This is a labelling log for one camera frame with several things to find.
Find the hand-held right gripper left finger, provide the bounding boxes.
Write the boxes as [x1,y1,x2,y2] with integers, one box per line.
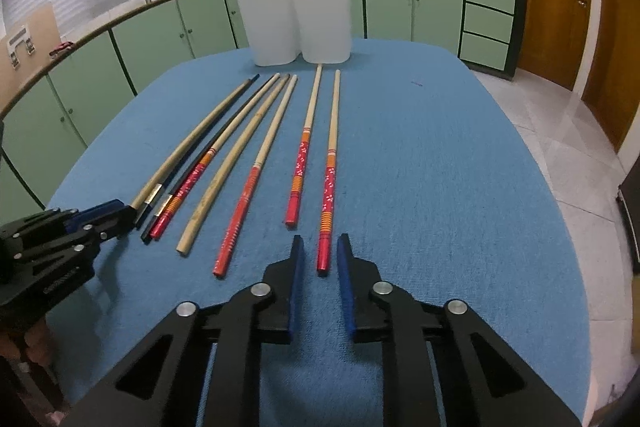
[65,234,306,427]

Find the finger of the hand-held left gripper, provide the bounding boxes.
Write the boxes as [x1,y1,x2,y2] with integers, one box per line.
[27,199,129,230]
[0,206,137,275]

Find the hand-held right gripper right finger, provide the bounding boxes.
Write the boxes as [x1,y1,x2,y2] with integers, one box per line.
[336,233,582,427]

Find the red floral chopstick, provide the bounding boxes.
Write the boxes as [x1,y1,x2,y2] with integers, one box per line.
[149,73,281,241]
[316,69,342,277]
[285,64,323,227]

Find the red white-striped chopstick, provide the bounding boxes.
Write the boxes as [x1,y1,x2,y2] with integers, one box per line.
[212,74,299,278]

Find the bamboo chopstick with silver band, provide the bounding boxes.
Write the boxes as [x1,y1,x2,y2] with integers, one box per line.
[131,78,252,210]

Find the plain bamboo chopstick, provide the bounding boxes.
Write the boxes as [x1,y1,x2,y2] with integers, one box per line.
[175,75,291,255]

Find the black chopstick with silver band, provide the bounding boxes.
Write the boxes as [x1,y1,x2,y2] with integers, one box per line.
[140,74,261,244]

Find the white double utensil holder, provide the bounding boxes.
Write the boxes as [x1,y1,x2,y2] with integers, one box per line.
[234,0,354,67]

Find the person's left hand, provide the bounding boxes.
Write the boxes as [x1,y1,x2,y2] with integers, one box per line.
[0,316,54,372]

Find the blue tablecloth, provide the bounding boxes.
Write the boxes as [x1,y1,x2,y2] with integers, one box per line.
[46,38,594,427]

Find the green kitchen base cabinets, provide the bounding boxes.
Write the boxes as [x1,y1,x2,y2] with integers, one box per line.
[0,0,518,220]

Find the flat cardboard box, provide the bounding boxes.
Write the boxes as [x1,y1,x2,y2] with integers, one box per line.
[0,2,64,84]

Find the black glass oven cabinet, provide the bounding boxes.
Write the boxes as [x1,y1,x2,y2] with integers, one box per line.
[617,171,640,274]

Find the green drawer unit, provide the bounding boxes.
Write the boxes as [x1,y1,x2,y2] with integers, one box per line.
[457,0,518,76]

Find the wooden door with handle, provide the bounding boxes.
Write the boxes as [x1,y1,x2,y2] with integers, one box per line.
[579,0,640,154]

